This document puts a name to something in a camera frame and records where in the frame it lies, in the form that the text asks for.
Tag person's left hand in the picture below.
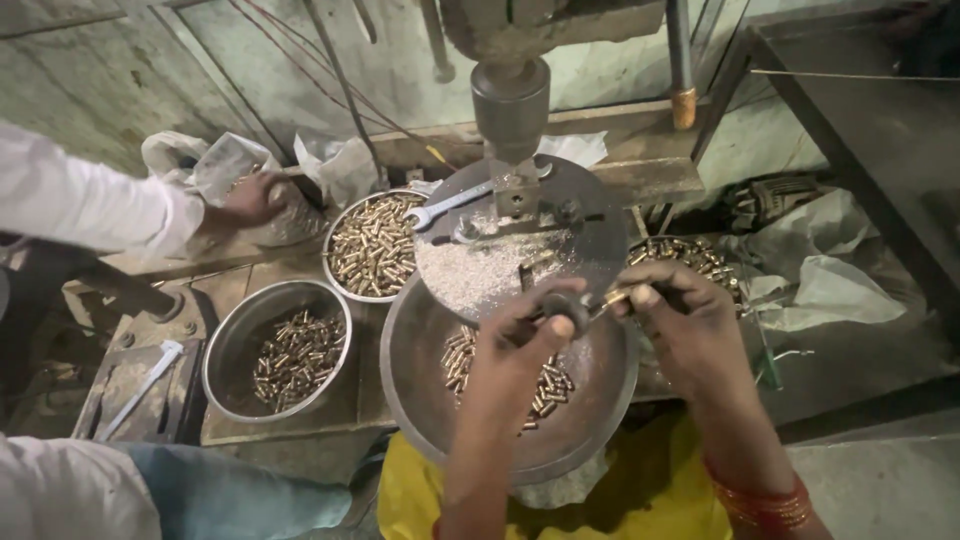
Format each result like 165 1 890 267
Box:
469 276 591 421

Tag person's right hand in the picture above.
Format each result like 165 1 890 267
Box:
606 260 744 402

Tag dark round holding tool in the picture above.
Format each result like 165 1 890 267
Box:
540 291 603 339

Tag heap of brass pieces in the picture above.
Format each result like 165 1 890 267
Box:
327 193 427 299
628 237 744 307
252 309 349 415
439 324 577 435

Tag pile of metal shavings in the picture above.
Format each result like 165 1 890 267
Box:
414 216 577 318

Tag large steel basin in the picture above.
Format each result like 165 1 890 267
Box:
378 273 641 487

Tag dark bowl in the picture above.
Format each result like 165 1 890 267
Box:
626 234 745 312

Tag heap of white sacks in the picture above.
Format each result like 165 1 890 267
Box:
716 187 909 335

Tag round drill press table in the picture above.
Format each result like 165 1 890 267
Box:
413 154 631 325

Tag dark motor part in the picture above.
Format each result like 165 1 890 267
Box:
721 172 825 234

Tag metal clamp block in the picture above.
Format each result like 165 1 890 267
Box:
491 171 547 222

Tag silver spanner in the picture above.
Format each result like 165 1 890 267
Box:
403 177 498 232

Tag person's yellow garment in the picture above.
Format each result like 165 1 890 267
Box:
375 408 735 540

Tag red bangles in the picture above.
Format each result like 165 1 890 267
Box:
703 463 816 535

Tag shallow steel bowl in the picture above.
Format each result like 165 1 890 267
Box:
321 188 431 305

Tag crumpled white plastic bag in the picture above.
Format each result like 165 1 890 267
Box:
292 133 385 211

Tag lever with orange grip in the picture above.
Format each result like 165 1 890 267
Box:
664 0 699 132

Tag dark metal table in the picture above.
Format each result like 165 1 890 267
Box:
690 0 960 331

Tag deep steel bowl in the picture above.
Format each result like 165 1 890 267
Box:
201 279 354 425

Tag drill press head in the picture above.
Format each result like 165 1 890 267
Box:
437 0 669 168

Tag thin metal rod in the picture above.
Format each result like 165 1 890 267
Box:
301 0 391 192

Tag clear plastic bag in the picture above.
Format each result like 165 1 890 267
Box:
141 130 330 250

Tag silver vernier caliper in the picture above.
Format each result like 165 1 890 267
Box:
97 339 186 442

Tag dark metal cylinder rod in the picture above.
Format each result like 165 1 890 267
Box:
71 258 186 325

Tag grey slotted metal plate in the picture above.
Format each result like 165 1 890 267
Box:
71 339 205 445

